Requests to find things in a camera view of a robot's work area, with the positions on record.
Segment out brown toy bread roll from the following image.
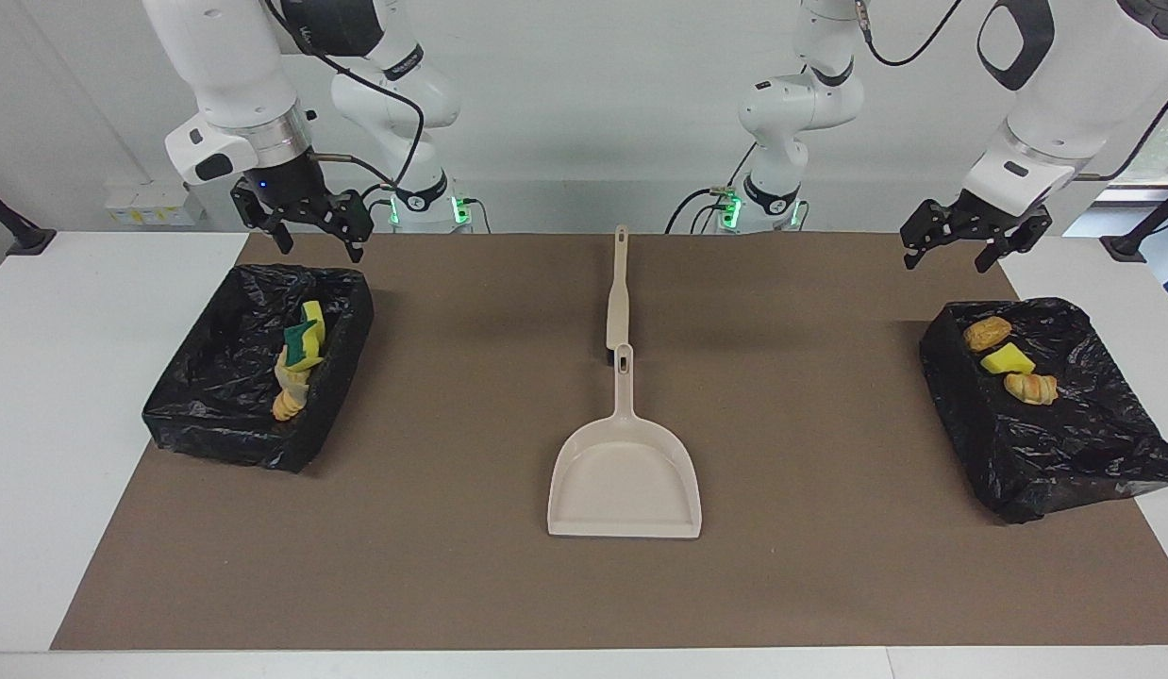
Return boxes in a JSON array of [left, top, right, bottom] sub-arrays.
[[962, 317, 1014, 353]]

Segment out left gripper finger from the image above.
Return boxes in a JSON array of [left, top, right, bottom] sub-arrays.
[[973, 211, 1054, 275], [900, 198, 967, 273]]

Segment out black bag-lined bin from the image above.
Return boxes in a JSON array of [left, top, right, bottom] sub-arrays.
[[919, 297, 1168, 525], [142, 263, 375, 474]]

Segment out beige plastic dustpan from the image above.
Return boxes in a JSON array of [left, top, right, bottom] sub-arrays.
[[546, 343, 704, 540]]

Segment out glass window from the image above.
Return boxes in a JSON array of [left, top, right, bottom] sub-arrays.
[[1109, 106, 1168, 188]]

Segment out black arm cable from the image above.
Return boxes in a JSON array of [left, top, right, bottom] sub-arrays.
[[853, 0, 1168, 182], [263, 0, 426, 190]]

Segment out black left base cable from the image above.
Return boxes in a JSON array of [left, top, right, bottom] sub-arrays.
[[664, 143, 757, 235]]

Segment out small green yellow sponge piece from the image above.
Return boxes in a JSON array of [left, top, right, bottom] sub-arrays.
[[980, 343, 1038, 376]]

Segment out yellow notched sponge piece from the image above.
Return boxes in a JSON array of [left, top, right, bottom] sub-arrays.
[[280, 321, 326, 373]]

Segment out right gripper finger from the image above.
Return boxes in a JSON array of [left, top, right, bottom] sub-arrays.
[[322, 189, 375, 264], [230, 184, 296, 254]]

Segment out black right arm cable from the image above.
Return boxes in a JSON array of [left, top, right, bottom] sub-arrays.
[[263, 0, 426, 190]]

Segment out beige brush black bristles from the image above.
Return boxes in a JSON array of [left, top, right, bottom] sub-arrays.
[[606, 224, 632, 362]]

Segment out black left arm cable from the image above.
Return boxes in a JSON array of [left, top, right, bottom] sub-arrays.
[[853, 0, 1168, 182]]

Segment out black table clamp stand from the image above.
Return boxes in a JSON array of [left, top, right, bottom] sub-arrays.
[[0, 179, 58, 257], [1100, 182, 1168, 263]]

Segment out white wall socket box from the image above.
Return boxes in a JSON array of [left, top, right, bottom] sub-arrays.
[[104, 181, 208, 227]]

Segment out brown table mat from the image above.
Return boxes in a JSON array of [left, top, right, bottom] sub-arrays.
[[50, 232, 1168, 652]]

